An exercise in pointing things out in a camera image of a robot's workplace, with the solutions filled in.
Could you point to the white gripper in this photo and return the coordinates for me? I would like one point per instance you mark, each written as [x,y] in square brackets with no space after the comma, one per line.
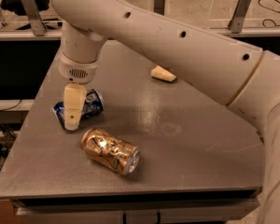
[76,71]

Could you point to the blue pepsi can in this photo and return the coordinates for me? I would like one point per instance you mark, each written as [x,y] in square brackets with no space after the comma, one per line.
[93,105]

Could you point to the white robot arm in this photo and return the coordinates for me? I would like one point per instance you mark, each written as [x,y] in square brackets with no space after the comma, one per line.
[244,78]

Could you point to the gold brown soda can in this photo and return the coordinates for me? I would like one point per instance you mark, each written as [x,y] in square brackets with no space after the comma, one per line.
[118,155]

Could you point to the yellow sponge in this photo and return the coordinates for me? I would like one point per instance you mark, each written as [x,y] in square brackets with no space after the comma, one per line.
[162,74]

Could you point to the black office chair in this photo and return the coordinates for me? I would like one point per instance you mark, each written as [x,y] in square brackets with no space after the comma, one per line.
[16,7]

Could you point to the metal rail beam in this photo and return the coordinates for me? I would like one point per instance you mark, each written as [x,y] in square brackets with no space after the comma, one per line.
[56,34]

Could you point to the left metal bracket post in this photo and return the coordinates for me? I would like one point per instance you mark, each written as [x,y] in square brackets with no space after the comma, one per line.
[38,26]

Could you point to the metal bracket post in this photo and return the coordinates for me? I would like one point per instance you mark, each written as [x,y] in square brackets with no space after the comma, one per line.
[159,6]
[237,21]
[38,26]

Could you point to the middle metal bracket post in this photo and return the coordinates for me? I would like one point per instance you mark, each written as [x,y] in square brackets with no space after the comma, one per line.
[159,6]

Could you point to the right metal bracket post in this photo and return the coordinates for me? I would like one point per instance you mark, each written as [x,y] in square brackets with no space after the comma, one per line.
[237,21]

